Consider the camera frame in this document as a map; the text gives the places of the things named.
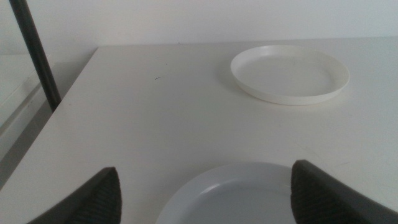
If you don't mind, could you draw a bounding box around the black metal pole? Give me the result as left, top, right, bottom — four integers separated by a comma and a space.
8, 0, 62, 112

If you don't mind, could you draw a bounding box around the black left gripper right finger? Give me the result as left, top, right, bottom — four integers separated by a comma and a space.
290, 159, 398, 224

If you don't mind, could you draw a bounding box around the white shallow bowl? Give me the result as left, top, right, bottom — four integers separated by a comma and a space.
230, 44, 351, 106

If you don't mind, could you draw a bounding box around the grey shallow bowl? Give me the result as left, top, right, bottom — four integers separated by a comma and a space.
155, 161, 296, 224

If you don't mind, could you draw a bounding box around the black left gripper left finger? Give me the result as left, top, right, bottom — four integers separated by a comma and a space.
26, 167, 123, 224

